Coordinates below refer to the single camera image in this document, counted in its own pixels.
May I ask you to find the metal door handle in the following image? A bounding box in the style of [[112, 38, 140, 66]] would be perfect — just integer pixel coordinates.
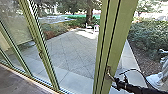
[[105, 65, 116, 83]]

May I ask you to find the green framed glass door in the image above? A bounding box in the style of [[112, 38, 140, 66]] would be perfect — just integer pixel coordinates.
[[99, 0, 168, 94]]

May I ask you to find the green garden bush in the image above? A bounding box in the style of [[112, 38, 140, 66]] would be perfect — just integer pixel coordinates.
[[128, 20, 168, 54]]

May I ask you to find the dark tree trunk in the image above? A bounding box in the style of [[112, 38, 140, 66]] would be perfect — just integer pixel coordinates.
[[85, 0, 94, 26]]

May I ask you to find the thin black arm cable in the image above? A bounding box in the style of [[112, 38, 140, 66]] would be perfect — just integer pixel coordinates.
[[118, 67, 152, 88]]

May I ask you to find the green window frame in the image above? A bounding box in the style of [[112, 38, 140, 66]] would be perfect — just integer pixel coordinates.
[[0, 0, 111, 94]]

